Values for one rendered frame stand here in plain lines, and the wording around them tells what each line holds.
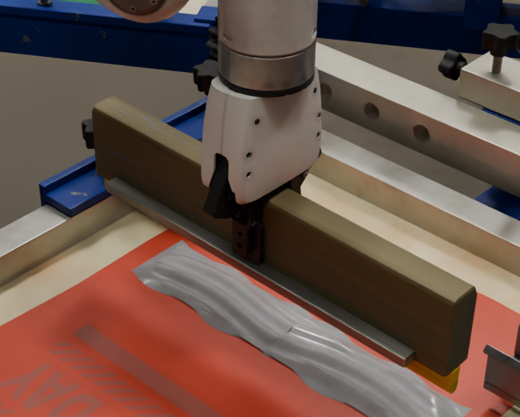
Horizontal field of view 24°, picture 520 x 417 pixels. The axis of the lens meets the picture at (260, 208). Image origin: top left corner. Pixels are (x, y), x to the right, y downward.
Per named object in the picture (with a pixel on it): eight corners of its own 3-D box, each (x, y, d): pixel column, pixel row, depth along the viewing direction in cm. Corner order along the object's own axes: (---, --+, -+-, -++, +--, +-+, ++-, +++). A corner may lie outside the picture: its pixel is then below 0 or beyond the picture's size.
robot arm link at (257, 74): (276, -1, 97) (276, 31, 98) (197, 35, 91) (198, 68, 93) (348, 29, 93) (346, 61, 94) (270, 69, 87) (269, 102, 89)
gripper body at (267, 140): (275, 21, 98) (272, 138, 104) (185, 64, 92) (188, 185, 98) (346, 51, 94) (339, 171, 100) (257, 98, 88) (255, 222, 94)
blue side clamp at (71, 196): (75, 257, 124) (69, 202, 120) (45, 238, 127) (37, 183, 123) (272, 144, 142) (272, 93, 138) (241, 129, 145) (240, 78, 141)
